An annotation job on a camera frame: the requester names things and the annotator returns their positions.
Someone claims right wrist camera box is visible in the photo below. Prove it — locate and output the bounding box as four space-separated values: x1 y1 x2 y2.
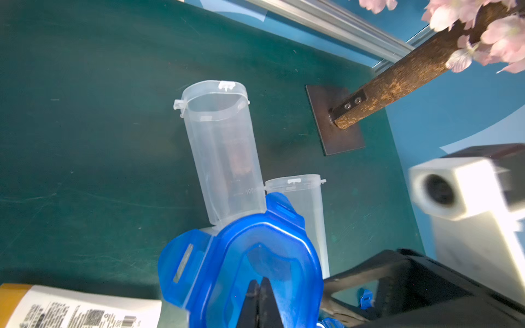
409 143 524 303

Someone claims dark metal tree base plate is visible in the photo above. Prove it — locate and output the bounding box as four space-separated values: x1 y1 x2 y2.
306 86 365 156

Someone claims pink artificial blossom tree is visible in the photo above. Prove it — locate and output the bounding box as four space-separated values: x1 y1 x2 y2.
334 1 524 129

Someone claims right aluminium corner post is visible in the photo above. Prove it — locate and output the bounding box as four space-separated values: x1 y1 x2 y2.
249 0 435 74

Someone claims white orange-cap lotion bottle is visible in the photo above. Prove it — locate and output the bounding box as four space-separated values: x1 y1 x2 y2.
1 284 162 328

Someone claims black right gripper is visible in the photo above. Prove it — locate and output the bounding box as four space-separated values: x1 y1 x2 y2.
321 249 524 327

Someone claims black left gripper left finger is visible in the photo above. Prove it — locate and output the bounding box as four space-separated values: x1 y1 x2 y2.
236 280 261 328

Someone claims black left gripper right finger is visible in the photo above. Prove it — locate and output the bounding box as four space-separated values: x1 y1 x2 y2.
258 277 284 328

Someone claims clear blue-lid container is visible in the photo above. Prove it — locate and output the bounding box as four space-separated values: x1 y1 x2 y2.
157 193 323 327
174 80 266 228
265 174 330 279

